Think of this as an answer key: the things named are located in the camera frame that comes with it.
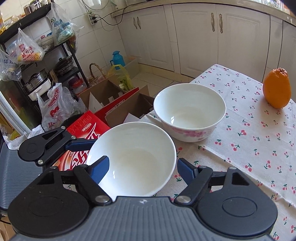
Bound medium white floral bowl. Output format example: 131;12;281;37
86;121;177;200

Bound large white floral bowl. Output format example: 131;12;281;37
154;83;226;143

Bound black metal kitchen shelf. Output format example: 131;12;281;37
0;2;90;103

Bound white kitchen cabinets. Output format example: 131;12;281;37
114;1;295;88

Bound red printed carton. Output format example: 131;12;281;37
53;110;112;172

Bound cherry print tablecloth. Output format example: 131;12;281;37
149;64;295;240

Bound white red plastic bag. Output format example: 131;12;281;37
36;83;87;131

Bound brown cardboard box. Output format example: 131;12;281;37
79;75;154;128

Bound wicker basket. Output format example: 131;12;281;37
89;63;106;82

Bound yellow plastic bag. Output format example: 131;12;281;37
107;64;134;91

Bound teal thermos jug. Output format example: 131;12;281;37
110;51;125;70

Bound hanging bag with snacks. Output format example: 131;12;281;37
9;28;45;64

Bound pointed orange without leaf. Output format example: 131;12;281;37
263;68;292;109

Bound clear hanging plastic bag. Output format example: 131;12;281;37
46;3;75;46

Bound white power strip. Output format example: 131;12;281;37
87;11;98;26

